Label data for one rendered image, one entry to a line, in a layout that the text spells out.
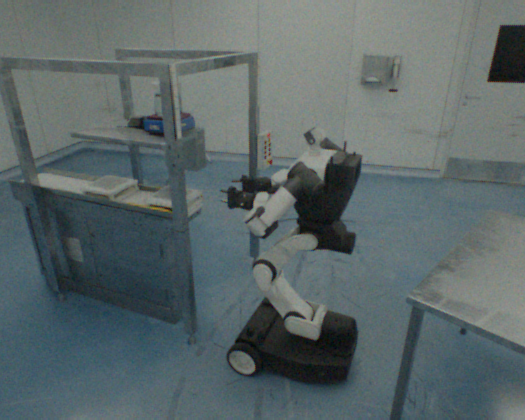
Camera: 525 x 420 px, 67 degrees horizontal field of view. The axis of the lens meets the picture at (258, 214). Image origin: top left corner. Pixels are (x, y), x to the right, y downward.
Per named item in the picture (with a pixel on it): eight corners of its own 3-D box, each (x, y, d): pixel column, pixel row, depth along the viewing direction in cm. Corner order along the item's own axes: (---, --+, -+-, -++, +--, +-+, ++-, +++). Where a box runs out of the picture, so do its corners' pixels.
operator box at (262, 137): (272, 164, 304) (273, 130, 293) (263, 170, 290) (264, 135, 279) (265, 163, 306) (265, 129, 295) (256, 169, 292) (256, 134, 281)
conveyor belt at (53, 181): (203, 209, 244) (202, 201, 242) (179, 226, 223) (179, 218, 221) (42, 178, 293) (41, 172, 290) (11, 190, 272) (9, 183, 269)
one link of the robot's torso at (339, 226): (354, 247, 206) (358, 217, 199) (349, 260, 195) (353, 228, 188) (303, 237, 216) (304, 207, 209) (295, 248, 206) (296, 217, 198)
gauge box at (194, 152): (206, 166, 236) (204, 133, 228) (197, 171, 228) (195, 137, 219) (175, 161, 244) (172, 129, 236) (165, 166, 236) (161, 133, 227)
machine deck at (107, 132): (204, 134, 228) (204, 127, 227) (165, 152, 197) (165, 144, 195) (118, 124, 250) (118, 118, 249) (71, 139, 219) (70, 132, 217)
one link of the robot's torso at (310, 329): (327, 321, 236) (329, 303, 231) (318, 344, 220) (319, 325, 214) (294, 312, 244) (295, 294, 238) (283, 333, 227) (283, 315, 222)
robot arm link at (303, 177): (302, 206, 174) (323, 183, 173) (300, 202, 165) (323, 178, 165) (283, 188, 177) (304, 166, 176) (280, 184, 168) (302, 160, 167)
